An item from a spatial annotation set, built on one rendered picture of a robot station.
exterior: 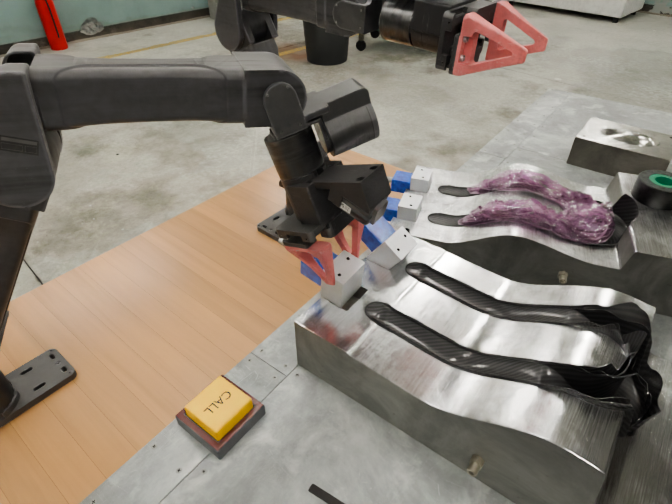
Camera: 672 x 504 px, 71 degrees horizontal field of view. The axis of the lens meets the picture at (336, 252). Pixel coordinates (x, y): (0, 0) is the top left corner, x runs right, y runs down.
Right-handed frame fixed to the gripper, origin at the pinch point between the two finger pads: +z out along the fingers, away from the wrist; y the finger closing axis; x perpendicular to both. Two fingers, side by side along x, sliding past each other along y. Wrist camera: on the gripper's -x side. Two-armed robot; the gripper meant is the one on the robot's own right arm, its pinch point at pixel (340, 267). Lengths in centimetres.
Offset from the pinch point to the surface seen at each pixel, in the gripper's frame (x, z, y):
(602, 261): -22.6, 18.5, 32.0
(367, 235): 2.3, 0.9, 8.9
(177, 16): 500, -53, 321
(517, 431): -25.6, 10.2, -7.8
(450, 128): 128, 79, 242
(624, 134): -13, 22, 88
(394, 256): -2.0, 3.9, 8.5
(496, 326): -16.7, 12.2, 7.2
